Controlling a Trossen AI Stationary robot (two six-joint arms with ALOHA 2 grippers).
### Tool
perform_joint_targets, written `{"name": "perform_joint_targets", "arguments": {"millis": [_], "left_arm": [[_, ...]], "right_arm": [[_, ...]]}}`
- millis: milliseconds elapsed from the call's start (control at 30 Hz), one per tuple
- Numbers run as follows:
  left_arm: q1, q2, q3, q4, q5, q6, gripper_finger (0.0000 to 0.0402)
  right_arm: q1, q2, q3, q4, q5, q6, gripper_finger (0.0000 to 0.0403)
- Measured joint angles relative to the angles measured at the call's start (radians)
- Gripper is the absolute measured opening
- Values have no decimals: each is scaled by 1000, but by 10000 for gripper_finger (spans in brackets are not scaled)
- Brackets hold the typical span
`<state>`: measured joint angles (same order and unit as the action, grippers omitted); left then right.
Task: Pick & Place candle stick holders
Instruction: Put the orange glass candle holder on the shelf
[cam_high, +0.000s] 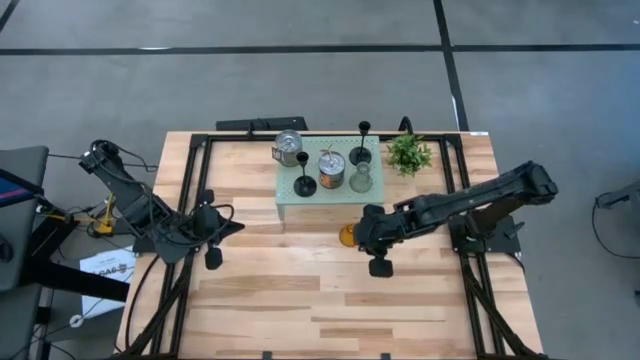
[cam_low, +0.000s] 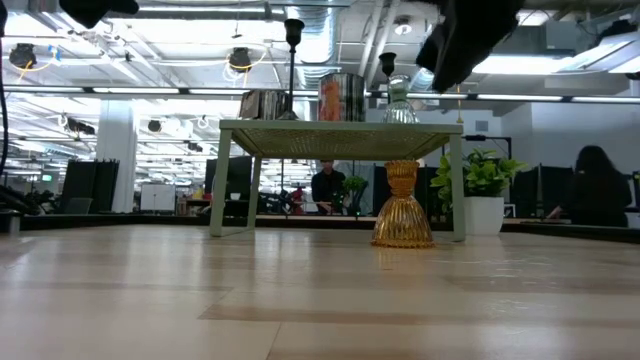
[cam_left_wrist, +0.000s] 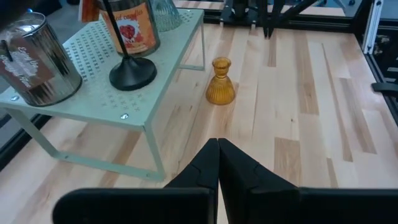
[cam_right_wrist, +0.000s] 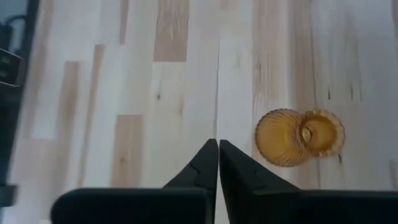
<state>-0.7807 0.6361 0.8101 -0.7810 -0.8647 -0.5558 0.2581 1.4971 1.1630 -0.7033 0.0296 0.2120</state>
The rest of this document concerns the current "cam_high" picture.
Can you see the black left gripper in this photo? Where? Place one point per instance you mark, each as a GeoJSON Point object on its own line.
{"type": "Point", "coordinates": [205, 222]}

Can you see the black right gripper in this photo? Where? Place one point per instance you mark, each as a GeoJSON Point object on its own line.
{"type": "Point", "coordinates": [377, 230]}

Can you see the amber glass candle holder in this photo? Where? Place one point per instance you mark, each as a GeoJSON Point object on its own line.
{"type": "Point", "coordinates": [346, 236]}

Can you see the metal tin candle orange label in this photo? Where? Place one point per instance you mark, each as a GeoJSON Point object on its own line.
{"type": "Point", "coordinates": [332, 172]}

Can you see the tall black candlestick holder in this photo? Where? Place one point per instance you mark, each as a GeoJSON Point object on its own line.
{"type": "Point", "coordinates": [360, 156]}
{"type": "Point", "coordinates": [305, 186]}

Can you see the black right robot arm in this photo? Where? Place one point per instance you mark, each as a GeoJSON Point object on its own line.
{"type": "Point", "coordinates": [475, 195]}

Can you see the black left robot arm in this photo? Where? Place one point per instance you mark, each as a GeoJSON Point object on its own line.
{"type": "Point", "coordinates": [130, 200]}

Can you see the green perforated metal shelf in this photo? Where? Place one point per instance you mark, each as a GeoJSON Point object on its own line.
{"type": "Point", "coordinates": [330, 197]}

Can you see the small green artificial plant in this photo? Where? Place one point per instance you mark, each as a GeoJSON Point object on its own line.
{"type": "Point", "coordinates": [409, 154]}

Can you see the black flat box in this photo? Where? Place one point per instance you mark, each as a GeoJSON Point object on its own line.
{"type": "Point", "coordinates": [260, 124]}

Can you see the yellow clamp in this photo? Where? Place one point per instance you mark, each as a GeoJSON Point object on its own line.
{"type": "Point", "coordinates": [106, 220]}

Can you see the white printed paper sheet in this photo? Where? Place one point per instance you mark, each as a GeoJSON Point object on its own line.
{"type": "Point", "coordinates": [107, 265]}

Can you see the white label sticker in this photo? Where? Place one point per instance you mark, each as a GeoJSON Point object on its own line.
{"type": "Point", "coordinates": [479, 133]}

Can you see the white round disc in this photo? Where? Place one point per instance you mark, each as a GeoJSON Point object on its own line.
{"type": "Point", "coordinates": [76, 320]}

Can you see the blue fabric item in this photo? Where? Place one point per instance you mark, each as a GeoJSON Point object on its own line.
{"type": "Point", "coordinates": [10, 194]}

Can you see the black stand leg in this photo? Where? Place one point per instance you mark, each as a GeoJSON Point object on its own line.
{"type": "Point", "coordinates": [617, 199]}

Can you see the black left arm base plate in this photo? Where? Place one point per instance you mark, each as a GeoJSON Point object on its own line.
{"type": "Point", "coordinates": [145, 246]}

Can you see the black aluminium table frame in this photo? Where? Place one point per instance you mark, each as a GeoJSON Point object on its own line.
{"type": "Point", "coordinates": [240, 136]}

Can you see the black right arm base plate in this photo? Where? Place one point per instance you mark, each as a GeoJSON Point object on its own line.
{"type": "Point", "coordinates": [500, 242]}

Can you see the black floor stand frame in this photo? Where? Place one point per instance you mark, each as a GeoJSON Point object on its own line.
{"type": "Point", "coordinates": [75, 285]}

